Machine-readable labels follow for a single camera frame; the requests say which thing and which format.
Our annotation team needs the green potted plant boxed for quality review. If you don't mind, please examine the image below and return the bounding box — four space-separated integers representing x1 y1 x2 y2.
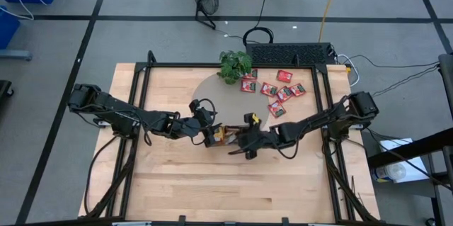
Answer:
216 50 253 85

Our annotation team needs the grey metal foot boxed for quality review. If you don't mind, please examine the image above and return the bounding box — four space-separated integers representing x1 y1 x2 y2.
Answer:
0 49 33 61

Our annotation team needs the white cable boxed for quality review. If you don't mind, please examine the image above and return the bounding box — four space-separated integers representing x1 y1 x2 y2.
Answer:
336 53 360 88

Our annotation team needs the black metal cart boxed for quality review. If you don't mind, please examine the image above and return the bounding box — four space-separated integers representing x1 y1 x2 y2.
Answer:
366 52 453 226

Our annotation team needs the black metal table frame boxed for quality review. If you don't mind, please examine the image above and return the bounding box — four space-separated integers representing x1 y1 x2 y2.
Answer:
84 50 382 226

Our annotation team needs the wooden three-compartment tray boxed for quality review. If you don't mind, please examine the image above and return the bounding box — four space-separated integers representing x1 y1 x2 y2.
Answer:
205 125 261 148

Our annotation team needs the yellow cable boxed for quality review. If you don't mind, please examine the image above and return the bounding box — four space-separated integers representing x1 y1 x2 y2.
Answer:
318 0 344 43

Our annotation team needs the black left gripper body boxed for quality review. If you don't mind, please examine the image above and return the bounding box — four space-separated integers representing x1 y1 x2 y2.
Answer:
176 99 215 147

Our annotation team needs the black looped cable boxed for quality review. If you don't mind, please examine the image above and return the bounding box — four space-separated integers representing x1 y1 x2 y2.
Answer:
242 0 275 47

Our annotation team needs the white round canister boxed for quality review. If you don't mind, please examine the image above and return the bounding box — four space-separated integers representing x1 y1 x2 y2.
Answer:
371 162 408 183

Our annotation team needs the beige tea packet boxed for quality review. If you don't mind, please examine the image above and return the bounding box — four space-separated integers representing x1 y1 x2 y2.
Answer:
225 129 239 145

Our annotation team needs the black mesh computer case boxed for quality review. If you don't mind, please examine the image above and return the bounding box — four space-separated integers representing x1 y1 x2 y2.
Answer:
245 42 337 67

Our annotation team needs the grey round mat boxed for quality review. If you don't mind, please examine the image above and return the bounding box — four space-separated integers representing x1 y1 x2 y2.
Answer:
192 73 272 128

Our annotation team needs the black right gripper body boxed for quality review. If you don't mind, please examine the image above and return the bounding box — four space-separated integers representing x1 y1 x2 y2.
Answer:
242 113 282 160

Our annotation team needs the orange mango tea packet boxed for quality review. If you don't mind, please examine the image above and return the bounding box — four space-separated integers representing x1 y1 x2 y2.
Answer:
213 126 227 145

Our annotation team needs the white box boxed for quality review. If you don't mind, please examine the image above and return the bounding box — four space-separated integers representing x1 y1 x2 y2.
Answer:
371 139 430 184

